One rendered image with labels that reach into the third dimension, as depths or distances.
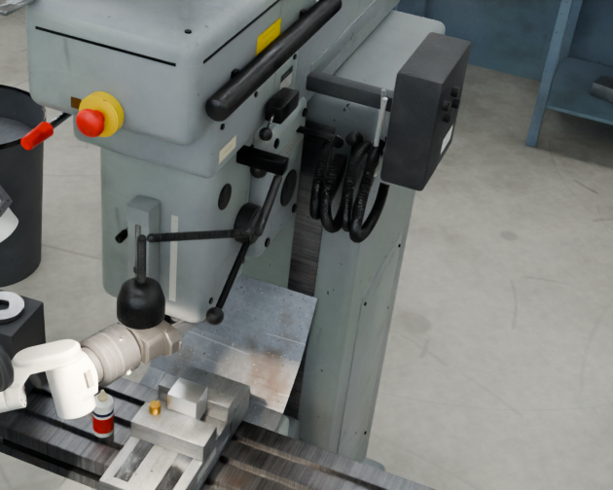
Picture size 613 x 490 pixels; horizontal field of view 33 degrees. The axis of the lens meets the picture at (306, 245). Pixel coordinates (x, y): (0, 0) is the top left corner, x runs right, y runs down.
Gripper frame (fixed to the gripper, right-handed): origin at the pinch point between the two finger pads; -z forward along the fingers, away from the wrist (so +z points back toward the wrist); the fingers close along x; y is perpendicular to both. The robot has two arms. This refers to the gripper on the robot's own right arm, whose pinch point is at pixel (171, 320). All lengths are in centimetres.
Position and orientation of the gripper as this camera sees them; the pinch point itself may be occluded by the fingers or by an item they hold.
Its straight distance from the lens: 190.2
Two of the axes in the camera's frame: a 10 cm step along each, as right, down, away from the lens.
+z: -6.6, 3.6, -6.6
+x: -7.4, -4.4, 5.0
